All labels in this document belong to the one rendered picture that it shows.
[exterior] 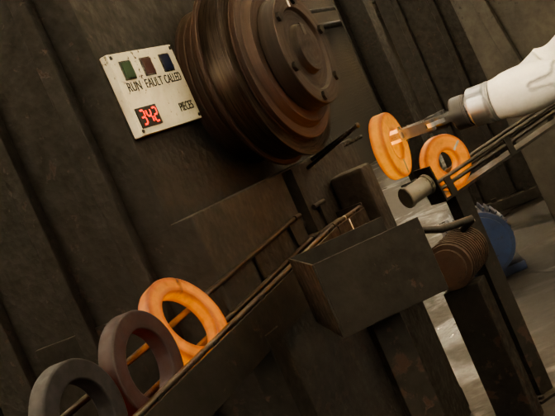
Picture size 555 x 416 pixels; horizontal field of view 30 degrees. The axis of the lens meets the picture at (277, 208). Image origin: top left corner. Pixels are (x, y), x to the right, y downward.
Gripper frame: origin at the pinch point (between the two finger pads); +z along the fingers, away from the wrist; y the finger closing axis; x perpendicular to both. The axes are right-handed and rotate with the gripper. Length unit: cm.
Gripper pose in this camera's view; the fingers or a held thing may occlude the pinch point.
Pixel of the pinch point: (388, 139)
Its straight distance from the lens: 235.6
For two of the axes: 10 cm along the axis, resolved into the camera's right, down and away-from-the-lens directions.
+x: -3.7, -9.3, -0.7
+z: -8.4, 3.0, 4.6
